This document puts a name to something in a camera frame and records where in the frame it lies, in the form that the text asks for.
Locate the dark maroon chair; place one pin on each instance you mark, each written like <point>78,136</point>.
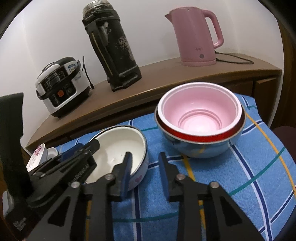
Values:
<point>287,135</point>

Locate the stainless steel bowl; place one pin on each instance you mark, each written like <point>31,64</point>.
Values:
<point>201,150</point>

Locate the brown wooden sideboard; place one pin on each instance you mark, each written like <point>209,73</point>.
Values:
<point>105,108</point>

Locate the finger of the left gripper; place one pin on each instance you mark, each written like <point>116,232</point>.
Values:
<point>62,159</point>

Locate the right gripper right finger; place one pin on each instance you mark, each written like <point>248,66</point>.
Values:
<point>204,204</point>

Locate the white black rice cooker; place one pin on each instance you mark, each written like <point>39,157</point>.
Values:
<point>63,85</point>

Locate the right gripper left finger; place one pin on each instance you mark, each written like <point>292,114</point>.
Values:
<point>86,209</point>

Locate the pink electric kettle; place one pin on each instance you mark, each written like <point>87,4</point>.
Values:
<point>194,39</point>

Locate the black thermos flask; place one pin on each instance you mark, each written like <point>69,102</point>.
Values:
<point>102,24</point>

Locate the white enamel bowl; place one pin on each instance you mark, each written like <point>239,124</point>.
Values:
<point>114,143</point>

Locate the pink plastic bowl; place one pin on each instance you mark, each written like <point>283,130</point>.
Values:
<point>200,109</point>

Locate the blue checked tablecloth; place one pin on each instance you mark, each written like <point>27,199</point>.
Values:
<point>257,171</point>

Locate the pink floral rim plate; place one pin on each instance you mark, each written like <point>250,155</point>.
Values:
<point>39,156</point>

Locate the red flower white plate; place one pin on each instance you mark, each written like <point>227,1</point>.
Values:
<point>52,153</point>

